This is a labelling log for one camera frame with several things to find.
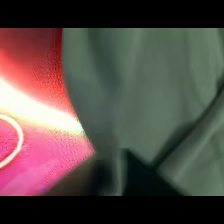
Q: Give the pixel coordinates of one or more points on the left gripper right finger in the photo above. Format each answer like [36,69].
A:
[146,180]

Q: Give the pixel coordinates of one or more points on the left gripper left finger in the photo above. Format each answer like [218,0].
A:
[90,181]

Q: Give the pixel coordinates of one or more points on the brown trousers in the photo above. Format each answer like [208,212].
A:
[143,86]

